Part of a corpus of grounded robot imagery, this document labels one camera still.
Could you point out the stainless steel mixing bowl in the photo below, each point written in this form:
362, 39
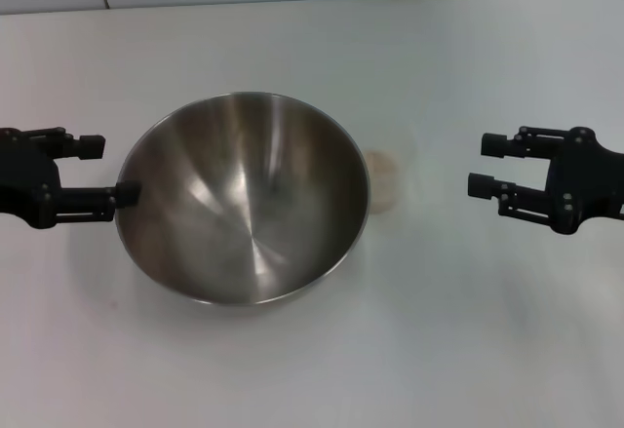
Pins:
244, 204

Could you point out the clear plastic measuring cup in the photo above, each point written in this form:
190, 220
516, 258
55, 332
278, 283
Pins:
390, 194

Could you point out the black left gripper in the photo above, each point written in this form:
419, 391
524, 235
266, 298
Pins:
24, 179

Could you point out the white rice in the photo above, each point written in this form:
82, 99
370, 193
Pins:
382, 164

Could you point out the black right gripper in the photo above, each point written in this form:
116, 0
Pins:
590, 179

